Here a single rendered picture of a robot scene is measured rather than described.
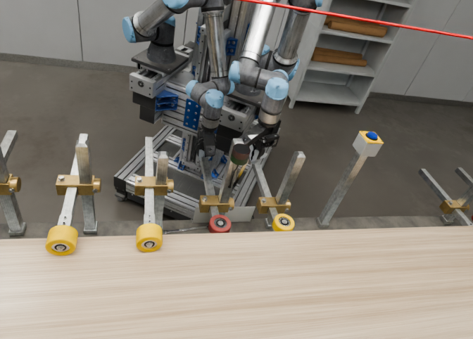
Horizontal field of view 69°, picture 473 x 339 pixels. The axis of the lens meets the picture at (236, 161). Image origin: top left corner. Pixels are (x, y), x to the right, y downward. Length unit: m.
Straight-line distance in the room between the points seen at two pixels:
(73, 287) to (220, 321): 0.42
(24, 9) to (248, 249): 3.24
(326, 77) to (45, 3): 3.06
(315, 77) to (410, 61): 1.24
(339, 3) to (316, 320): 3.45
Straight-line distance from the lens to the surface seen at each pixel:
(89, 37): 3.88
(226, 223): 1.25
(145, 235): 1.10
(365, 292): 1.29
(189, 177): 2.40
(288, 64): 1.64
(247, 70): 1.27
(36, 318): 1.09
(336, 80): 4.52
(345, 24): 3.77
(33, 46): 4.04
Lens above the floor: 1.86
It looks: 39 degrees down
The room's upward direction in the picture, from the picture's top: 15 degrees clockwise
